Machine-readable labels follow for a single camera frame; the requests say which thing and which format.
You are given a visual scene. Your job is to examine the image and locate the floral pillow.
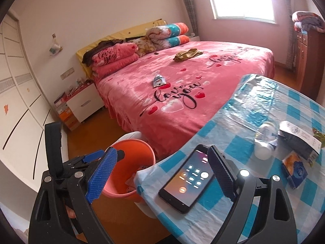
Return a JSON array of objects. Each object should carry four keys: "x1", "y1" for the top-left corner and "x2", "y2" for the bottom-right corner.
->
[{"x1": 128, "y1": 36, "x2": 158, "y2": 57}]

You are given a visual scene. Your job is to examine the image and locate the yellow headboard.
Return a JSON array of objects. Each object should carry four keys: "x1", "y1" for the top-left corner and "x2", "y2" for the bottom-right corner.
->
[{"x1": 76, "y1": 19, "x2": 167, "y2": 79}]

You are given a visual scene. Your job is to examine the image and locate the black smartphone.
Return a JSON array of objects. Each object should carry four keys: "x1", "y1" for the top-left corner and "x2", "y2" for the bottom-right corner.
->
[{"x1": 158, "y1": 144, "x2": 214, "y2": 214}]

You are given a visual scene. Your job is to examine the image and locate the folded blankets on dresser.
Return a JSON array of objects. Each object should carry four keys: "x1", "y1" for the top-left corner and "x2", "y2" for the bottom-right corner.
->
[{"x1": 292, "y1": 11, "x2": 324, "y2": 33}]

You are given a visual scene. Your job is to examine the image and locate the blue checkered plastic tablecloth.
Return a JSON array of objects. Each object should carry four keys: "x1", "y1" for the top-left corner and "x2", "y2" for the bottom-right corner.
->
[{"x1": 134, "y1": 74, "x2": 325, "y2": 244}]

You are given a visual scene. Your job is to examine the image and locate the small snack wrapper on bed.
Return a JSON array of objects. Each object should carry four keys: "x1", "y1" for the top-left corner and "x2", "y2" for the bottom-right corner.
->
[{"x1": 153, "y1": 74, "x2": 166, "y2": 88}]

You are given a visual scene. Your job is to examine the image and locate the olive green cloth on bed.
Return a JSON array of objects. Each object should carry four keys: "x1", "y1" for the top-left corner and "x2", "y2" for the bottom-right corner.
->
[{"x1": 173, "y1": 49, "x2": 203, "y2": 62}]

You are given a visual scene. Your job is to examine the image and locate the white wardrobe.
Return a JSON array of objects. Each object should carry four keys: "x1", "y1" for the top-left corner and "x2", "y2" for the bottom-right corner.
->
[{"x1": 0, "y1": 15, "x2": 57, "y2": 192}]

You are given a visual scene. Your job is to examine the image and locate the white bedside cabinet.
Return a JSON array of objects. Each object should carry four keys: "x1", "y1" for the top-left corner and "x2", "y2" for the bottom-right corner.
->
[{"x1": 67, "y1": 83, "x2": 104, "y2": 123}]

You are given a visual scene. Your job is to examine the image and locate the pink love you bedspread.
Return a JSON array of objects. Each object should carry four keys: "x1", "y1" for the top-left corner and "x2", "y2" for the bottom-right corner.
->
[{"x1": 96, "y1": 41, "x2": 274, "y2": 159}]

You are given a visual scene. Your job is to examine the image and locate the yellow snack bag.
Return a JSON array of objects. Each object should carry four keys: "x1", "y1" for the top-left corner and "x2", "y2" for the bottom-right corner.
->
[{"x1": 312, "y1": 128, "x2": 325, "y2": 148}]

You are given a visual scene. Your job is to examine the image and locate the brown wooden dresser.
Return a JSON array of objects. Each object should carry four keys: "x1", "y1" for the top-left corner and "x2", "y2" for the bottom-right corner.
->
[{"x1": 296, "y1": 29, "x2": 324, "y2": 100}]

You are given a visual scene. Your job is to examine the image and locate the orange plastic trash bucket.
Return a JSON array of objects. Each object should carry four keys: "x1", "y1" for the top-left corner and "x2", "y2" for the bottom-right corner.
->
[{"x1": 102, "y1": 139, "x2": 156, "y2": 203}]

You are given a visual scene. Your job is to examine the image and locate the wall socket plate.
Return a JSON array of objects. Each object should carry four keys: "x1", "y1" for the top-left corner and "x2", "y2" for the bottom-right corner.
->
[{"x1": 60, "y1": 67, "x2": 74, "y2": 80}]

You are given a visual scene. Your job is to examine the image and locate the folded pink blanket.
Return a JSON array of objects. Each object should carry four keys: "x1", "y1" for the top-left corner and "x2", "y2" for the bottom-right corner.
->
[{"x1": 91, "y1": 43, "x2": 139, "y2": 78}]

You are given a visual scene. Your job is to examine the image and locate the dark brown garment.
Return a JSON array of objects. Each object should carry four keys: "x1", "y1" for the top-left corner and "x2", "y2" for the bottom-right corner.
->
[{"x1": 82, "y1": 39, "x2": 124, "y2": 67}]

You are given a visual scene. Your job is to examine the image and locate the grey checked curtain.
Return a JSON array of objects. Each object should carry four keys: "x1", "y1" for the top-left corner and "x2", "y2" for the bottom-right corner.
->
[{"x1": 183, "y1": 0, "x2": 199, "y2": 36}]

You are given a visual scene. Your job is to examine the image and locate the orange boxes on floor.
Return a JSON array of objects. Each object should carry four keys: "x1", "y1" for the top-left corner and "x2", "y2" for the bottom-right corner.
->
[{"x1": 54, "y1": 93, "x2": 80, "y2": 131}]

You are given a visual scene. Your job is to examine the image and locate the person's left hand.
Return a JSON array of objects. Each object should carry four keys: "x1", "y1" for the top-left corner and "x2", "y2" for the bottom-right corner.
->
[{"x1": 66, "y1": 206, "x2": 77, "y2": 219}]

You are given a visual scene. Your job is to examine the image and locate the hanging wall ornament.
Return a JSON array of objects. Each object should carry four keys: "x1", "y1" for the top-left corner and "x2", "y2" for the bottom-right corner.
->
[{"x1": 49, "y1": 34, "x2": 63, "y2": 56}]

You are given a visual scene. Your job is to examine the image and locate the blue orange tissue pack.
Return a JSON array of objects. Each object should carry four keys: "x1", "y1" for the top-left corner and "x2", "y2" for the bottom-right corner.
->
[{"x1": 282, "y1": 151, "x2": 307, "y2": 189}]

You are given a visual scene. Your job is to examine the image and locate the white milk carton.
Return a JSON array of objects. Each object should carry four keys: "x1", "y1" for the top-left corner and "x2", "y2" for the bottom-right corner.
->
[{"x1": 278, "y1": 121, "x2": 322, "y2": 165}]

